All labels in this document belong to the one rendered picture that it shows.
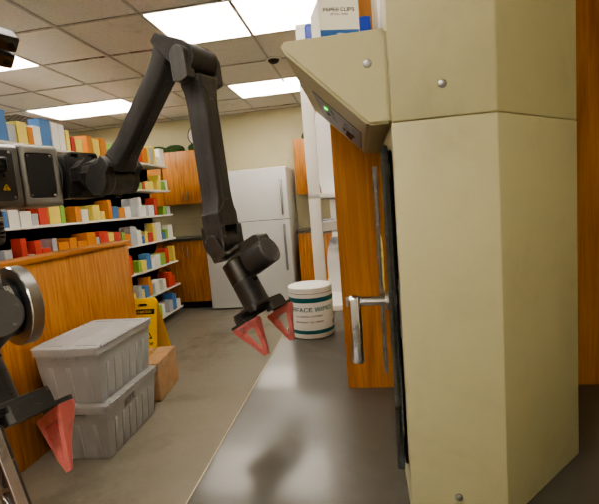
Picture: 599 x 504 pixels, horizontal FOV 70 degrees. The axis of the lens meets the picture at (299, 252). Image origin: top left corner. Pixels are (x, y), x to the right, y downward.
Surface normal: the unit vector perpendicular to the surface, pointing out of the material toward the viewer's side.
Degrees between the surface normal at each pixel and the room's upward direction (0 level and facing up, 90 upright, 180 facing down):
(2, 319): 60
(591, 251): 90
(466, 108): 90
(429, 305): 90
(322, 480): 0
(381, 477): 0
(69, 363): 95
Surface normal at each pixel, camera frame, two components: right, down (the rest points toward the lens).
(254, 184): -0.14, 0.12
